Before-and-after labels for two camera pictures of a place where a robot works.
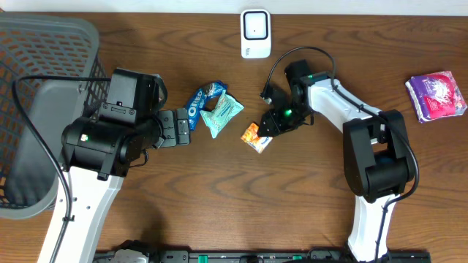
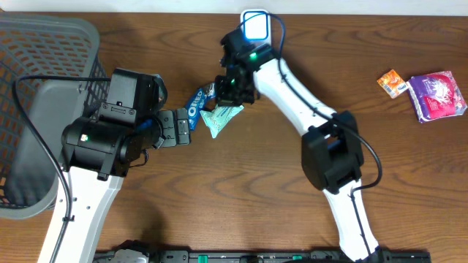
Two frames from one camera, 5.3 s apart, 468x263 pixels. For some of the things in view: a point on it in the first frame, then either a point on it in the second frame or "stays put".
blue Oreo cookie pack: x=199 y=98 stays put
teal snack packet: x=227 y=108 stays put
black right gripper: x=274 y=126 -> x=224 y=98
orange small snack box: x=251 y=136 -> x=393 y=83
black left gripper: x=168 y=128 stays put
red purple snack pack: x=435 y=96 stays put
